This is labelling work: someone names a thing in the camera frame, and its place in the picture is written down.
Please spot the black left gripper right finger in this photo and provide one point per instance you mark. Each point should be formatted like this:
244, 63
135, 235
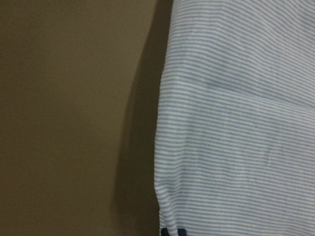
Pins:
182, 232

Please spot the blue striped button shirt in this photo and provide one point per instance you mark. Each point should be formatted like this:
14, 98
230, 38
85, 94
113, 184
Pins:
235, 140

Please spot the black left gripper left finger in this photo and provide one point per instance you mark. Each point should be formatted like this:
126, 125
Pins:
164, 232

